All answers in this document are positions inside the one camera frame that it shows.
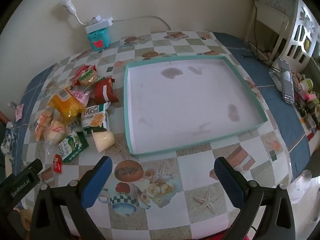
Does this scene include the white wooden chair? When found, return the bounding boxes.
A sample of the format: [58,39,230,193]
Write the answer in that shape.
[246,0,293,63]

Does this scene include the white power strip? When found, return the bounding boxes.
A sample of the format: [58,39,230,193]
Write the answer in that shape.
[85,16,114,34]

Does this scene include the white wall plug with cord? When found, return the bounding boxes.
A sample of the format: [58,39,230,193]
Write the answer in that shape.
[60,0,87,26]

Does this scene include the green milk snack packet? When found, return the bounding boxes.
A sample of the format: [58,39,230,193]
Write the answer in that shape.
[57,131,89,162]

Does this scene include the orange cake packet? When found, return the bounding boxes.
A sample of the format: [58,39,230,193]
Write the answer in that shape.
[47,86,87,125]

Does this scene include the dark red snack packet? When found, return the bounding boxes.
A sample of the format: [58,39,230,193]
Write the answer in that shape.
[94,77,119,105]

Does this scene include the small red candy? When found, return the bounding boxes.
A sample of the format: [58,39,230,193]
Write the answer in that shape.
[52,154,63,173]

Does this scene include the pile of colourful small items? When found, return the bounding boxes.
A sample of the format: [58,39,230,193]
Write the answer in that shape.
[294,72,320,130]

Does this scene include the green label cracker packet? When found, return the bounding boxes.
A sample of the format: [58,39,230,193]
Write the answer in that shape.
[74,69,99,87]

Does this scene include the bright red snack packet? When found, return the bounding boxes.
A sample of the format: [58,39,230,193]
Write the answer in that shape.
[75,65,97,77]

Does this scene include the crumpled white wrappers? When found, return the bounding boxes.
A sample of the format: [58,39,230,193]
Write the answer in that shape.
[0,121,15,155]

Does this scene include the smartphone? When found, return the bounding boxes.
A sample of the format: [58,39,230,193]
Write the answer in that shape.
[278,57,295,103]

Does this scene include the pink paper wrapper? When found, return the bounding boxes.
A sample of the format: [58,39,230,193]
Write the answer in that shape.
[15,104,25,120]

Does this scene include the white cutout shelf panel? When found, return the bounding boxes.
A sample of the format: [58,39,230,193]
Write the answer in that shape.
[275,0,320,63]

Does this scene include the white phone stand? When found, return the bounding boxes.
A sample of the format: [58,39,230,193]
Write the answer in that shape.
[269,69,284,90]

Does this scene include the grey power cable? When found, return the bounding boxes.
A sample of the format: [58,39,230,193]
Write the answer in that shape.
[112,16,172,32]

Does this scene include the teal shallow cardboard box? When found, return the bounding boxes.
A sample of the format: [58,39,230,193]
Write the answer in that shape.
[123,54,268,158]

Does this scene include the pink snack packet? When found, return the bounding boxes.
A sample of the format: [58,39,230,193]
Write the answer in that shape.
[71,89,93,107]

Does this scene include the orange white rice cracker packet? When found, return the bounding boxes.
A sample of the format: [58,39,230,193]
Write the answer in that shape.
[34,109,54,142]

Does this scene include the pale yellow jelly cup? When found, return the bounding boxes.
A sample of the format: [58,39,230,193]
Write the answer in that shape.
[92,130,115,153]

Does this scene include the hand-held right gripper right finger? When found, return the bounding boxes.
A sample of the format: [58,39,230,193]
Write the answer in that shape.
[214,156,297,240]

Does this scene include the black cable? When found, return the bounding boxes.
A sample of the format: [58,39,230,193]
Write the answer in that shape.
[241,0,274,64]

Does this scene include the clear round bun packet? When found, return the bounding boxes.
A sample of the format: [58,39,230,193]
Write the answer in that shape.
[45,120,67,150]

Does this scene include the teal toy box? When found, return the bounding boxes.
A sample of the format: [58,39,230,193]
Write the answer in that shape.
[86,26,112,50]

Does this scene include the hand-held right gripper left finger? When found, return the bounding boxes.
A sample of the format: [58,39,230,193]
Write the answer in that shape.
[30,156,113,240]

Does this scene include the green white cracker bag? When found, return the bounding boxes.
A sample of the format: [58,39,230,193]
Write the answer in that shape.
[81,102,112,135]

